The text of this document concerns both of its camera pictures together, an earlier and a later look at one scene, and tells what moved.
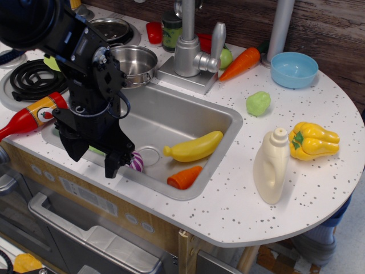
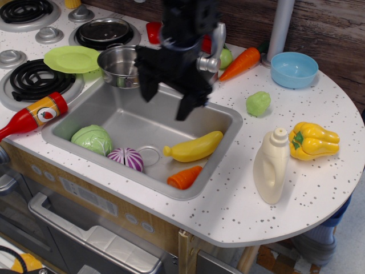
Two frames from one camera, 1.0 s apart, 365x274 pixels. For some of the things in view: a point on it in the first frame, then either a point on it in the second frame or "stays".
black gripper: [98, 127] → [176, 67]
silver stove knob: [87, 14] stays
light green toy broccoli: [257, 103] stays
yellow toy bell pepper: [307, 141] stays
